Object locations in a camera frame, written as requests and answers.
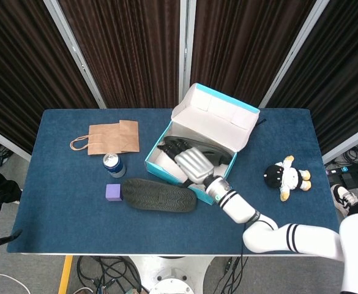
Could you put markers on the white black sneaker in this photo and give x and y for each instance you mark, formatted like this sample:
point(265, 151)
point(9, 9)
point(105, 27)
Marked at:
point(344, 196)

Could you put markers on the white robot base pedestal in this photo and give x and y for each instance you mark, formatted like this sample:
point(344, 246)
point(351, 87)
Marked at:
point(171, 280)

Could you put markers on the brown paper bag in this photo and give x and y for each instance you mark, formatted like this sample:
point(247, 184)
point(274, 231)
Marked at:
point(111, 137)

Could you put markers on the brown pleated partition panel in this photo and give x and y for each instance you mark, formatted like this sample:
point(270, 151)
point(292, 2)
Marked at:
point(129, 55)
point(344, 76)
point(19, 61)
point(237, 55)

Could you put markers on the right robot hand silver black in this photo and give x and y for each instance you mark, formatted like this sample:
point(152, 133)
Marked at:
point(194, 162)

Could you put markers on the yellow floor tape strip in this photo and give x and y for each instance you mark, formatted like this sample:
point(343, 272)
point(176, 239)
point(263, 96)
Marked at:
point(65, 275)

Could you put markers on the blue table mat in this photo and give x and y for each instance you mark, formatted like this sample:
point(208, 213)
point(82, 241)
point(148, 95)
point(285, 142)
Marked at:
point(105, 232)

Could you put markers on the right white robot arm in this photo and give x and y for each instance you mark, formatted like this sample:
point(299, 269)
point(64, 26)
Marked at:
point(237, 208)

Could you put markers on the white partition post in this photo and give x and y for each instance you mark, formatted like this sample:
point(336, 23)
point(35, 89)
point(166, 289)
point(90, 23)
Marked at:
point(296, 49)
point(350, 143)
point(74, 49)
point(186, 46)
point(7, 142)

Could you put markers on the black white plush doll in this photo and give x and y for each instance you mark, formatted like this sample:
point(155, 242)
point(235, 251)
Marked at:
point(289, 177)

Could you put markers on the white wrapping paper sheet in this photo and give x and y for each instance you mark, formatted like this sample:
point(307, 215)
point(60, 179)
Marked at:
point(163, 163)

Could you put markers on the blue soda can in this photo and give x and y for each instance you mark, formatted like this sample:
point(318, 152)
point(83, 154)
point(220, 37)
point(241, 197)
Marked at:
point(114, 167)

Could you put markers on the light blue shoe box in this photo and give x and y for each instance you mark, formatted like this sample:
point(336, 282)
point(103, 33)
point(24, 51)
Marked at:
point(215, 116)

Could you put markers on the black foot pedal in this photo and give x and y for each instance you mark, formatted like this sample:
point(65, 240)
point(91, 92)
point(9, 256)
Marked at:
point(350, 179)

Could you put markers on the small black spoon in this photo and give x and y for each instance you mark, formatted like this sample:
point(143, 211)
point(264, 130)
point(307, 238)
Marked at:
point(262, 121)

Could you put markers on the purple foam cube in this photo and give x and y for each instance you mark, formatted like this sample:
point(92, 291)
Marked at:
point(114, 192)

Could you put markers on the black shoe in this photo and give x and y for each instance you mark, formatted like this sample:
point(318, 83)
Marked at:
point(218, 154)
point(160, 196)

